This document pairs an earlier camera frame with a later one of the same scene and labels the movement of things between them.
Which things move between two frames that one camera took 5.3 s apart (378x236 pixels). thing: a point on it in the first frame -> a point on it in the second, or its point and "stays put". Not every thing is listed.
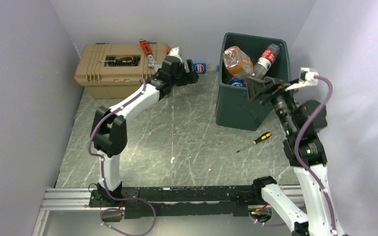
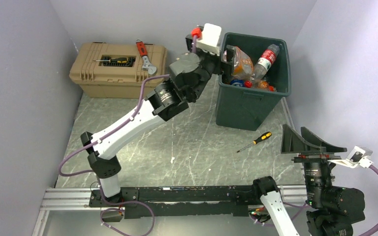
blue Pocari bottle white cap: x=238 y=82 stays put
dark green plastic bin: x=234 y=109 stays put
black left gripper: x=192 y=77 -> x=217 y=59
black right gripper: x=256 y=87 -> x=291 y=141
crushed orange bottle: x=237 y=63 stays put
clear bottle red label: x=267 y=57 stays put
